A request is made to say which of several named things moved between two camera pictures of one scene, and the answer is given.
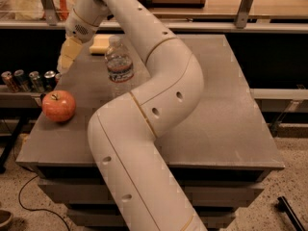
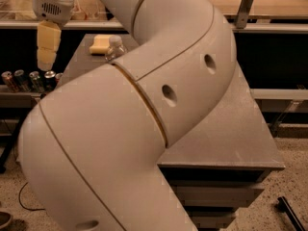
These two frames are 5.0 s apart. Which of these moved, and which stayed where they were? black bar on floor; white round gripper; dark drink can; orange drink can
Moved: white round gripper
Stayed: black bar on floor; dark drink can; orange drink can
